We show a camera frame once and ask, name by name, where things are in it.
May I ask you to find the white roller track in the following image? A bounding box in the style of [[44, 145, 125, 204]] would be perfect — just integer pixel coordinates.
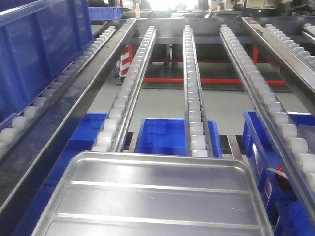
[[220, 24, 315, 216], [0, 26, 117, 158], [91, 26, 157, 152], [182, 25, 214, 158]]

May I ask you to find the blue bin below right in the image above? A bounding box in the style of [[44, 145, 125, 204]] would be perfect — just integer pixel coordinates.
[[242, 110, 315, 236]]

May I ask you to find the left steel divider rail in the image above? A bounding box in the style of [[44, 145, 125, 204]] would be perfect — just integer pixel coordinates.
[[0, 19, 136, 219]]

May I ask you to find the blue bin below centre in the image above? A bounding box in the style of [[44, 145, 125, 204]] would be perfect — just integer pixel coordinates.
[[134, 118, 222, 157]]

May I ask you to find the blue bin below left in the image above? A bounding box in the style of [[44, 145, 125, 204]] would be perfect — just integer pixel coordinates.
[[13, 112, 107, 236]]

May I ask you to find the red floor frame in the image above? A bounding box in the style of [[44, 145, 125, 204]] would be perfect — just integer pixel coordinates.
[[144, 45, 286, 86]]

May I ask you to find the left white roller track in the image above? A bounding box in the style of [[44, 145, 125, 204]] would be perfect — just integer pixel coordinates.
[[0, 26, 117, 158]]

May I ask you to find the right white roller track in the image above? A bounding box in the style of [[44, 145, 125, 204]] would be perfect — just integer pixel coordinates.
[[220, 24, 315, 216]]

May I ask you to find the large blue bin left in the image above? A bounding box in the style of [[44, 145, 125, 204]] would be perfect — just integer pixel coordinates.
[[0, 0, 93, 113]]

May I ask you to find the centre white roller track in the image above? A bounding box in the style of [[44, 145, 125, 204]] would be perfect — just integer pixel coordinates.
[[182, 25, 214, 158]]

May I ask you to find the far right roller track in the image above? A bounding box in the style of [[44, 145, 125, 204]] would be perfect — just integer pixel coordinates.
[[265, 24, 315, 70]]

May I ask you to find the blue bin below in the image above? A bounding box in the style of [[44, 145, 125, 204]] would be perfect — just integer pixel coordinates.
[[13, 112, 107, 236], [242, 110, 315, 236], [134, 118, 222, 157]]

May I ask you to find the small ribbed silver tray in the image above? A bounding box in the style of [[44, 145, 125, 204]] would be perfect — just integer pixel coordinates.
[[33, 151, 273, 236]]

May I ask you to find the red white striped post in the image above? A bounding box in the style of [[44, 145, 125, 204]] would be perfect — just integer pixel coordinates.
[[119, 44, 134, 77]]

